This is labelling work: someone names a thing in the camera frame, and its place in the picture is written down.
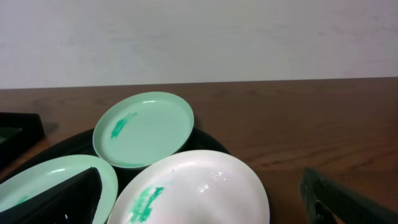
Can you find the round black tray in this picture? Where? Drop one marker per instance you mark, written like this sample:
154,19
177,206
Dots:
83,144

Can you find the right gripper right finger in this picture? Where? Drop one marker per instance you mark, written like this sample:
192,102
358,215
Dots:
326,200

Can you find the mint plate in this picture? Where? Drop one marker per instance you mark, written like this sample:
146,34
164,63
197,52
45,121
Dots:
41,177
143,129

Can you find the white plate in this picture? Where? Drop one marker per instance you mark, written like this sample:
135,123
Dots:
200,186

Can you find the black rectangular sponge tray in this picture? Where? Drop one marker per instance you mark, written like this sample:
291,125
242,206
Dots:
19,132

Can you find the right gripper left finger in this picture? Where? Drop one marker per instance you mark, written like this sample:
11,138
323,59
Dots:
74,200

